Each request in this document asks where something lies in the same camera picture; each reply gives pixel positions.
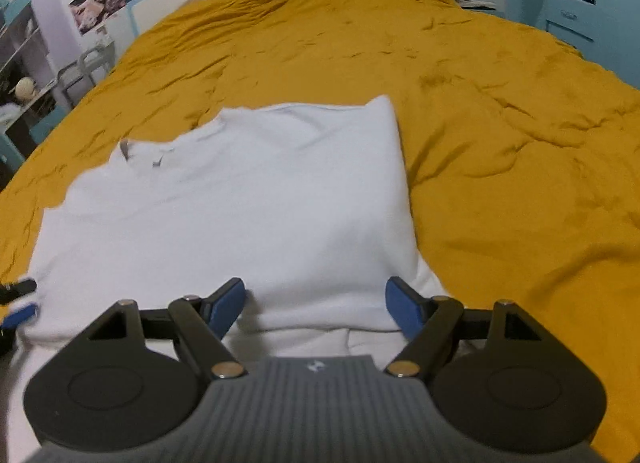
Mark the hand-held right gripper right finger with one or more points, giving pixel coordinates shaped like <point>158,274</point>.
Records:
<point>404,312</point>

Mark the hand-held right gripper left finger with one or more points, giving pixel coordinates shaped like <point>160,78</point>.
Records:
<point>226,307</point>

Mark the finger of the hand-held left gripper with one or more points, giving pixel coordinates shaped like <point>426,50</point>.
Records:
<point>22,314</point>
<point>20,288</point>

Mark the white printed T-shirt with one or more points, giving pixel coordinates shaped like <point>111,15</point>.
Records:
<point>260,203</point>

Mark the mustard yellow blanket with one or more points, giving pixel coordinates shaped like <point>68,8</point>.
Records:
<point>500,153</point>

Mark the pale round ball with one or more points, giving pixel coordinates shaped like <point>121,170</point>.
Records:
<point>25,88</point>

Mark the grey chair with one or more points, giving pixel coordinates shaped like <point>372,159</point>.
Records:
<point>82,68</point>

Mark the white shelf unit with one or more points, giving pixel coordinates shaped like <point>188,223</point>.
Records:
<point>20,43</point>

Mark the light blue cabinet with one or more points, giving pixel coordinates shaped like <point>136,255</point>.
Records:
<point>575,28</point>

